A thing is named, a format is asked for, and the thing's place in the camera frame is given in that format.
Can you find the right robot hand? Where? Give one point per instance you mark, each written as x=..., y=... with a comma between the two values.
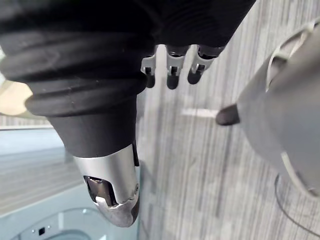
x=87, y=62

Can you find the silver front-load washing machine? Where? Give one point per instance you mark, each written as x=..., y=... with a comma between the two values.
x=30, y=140

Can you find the white floor tape strip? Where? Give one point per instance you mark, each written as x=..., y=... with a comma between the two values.
x=197, y=113

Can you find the right dark robot foot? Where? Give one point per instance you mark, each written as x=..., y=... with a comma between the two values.
x=228, y=115

